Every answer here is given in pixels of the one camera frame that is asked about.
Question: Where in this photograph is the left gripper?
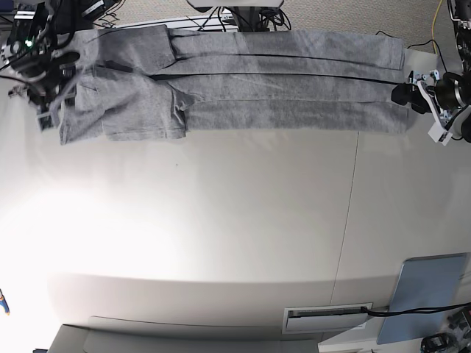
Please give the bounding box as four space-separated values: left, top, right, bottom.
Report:
406 70 470 143

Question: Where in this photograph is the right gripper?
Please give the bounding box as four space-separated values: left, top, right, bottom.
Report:
26 69 77 131

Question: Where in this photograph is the grey T-shirt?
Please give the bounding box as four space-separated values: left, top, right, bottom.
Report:
60 25 408 145

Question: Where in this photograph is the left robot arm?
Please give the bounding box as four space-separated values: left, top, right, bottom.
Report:
405 1 470 146

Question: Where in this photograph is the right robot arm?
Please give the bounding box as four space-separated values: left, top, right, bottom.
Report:
1 1 80 131

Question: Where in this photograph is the central stand column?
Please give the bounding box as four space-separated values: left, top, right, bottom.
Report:
230 7 264 32

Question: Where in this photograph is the blue-grey board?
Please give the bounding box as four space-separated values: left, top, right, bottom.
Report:
376 253 468 345

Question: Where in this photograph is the orange blue tool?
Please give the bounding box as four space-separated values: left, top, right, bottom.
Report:
0 290 10 315

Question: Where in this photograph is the black teal tool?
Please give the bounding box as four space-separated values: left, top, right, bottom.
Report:
420 332 458 353

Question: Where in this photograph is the yellow cable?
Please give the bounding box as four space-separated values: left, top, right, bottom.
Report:
431 0 442 55

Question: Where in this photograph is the black cable on table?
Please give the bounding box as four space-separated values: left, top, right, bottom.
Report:
361 303 471 318

